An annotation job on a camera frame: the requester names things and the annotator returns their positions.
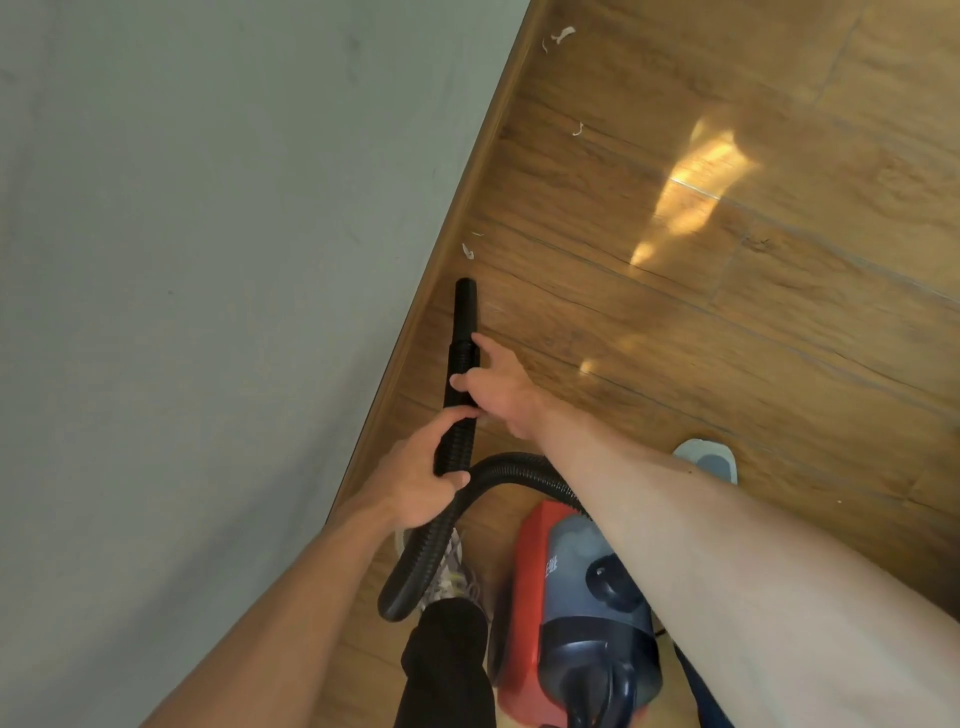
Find black corrugated vacuum hose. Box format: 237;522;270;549
377;277;594;624

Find person's left hand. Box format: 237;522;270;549
341;406;481;532

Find person's right forearm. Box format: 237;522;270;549
528;397;960;728

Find person's dark trousers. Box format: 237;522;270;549
393;597;736;728

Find person's left forearm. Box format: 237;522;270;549
142;509;399;728

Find person's left grey shoe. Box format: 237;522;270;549
393;524;489;624

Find person's grey shoe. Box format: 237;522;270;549
671;438;740;487
393;524;489;624

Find person's right hand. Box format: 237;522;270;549
448;332;556;442

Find red vacuum cleaner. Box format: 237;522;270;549
487;500;665;728

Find person's right grey shoe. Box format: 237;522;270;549
671;438;740;487

